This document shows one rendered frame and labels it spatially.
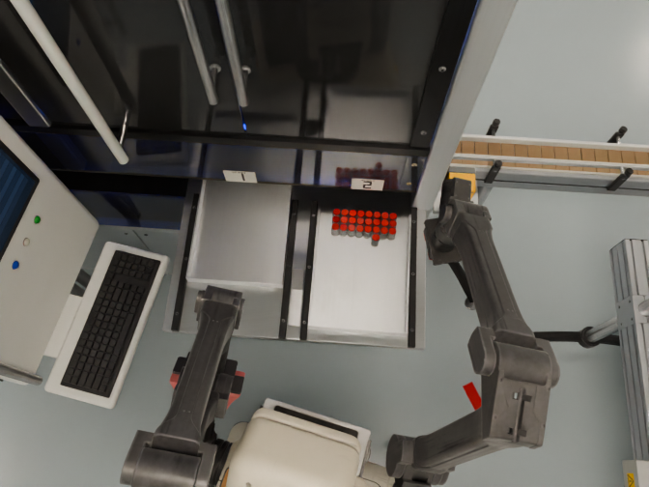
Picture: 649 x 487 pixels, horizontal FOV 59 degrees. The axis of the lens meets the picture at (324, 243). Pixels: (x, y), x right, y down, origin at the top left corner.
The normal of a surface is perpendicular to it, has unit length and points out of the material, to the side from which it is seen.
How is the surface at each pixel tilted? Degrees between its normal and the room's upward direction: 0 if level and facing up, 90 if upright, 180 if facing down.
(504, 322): 36
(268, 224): 0
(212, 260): 0
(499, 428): 17
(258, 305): 0
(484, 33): 90
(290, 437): 42
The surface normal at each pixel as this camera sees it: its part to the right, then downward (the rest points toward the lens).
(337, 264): 0.00, -0.37
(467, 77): -0.07, 0.93
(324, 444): 0.20, -0.87
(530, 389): 0.14, -0.11
